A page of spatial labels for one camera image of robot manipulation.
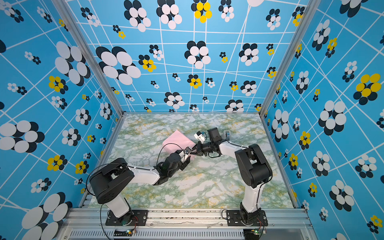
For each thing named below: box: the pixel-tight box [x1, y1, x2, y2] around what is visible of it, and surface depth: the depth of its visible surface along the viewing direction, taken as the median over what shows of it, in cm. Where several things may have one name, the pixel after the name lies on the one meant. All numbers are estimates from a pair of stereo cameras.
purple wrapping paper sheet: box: [162, 130, 196, 154], surface depth 97 cm
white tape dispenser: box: [223, 130, 231, 141], surface depth 104 cm
